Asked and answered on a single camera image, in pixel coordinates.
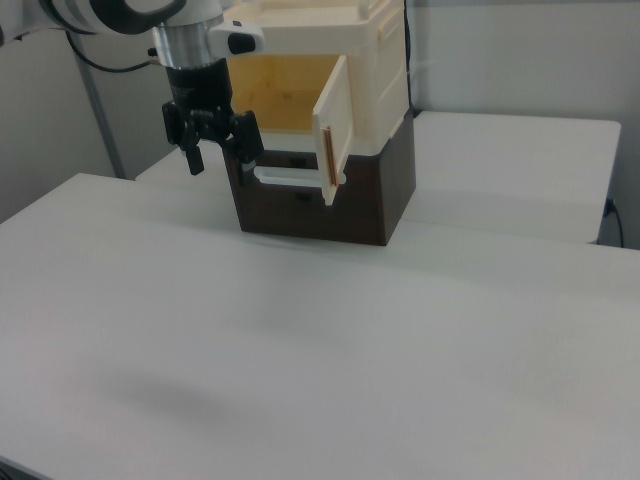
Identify cream white plastic tray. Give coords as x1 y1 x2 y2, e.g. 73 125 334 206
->
224 0 412 157

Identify orange door handle strip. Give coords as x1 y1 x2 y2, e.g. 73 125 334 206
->
322 125 343 188

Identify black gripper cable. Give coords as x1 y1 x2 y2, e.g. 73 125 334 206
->
66 28 164 72

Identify black wall cable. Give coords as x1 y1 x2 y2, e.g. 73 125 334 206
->
602 197 627 249

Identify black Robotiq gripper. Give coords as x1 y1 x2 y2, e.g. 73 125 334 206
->
160 58 266 188

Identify white drawer handle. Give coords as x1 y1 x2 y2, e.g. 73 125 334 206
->
253 165 351 188

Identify grey vertical wall rail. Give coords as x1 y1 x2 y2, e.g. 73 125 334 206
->
72 34 126 180

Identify cream cabinet door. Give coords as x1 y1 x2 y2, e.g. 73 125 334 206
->
312 53 357 208

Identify dark brown wooden drawer box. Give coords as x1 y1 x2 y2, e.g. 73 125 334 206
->
222 107 419 248

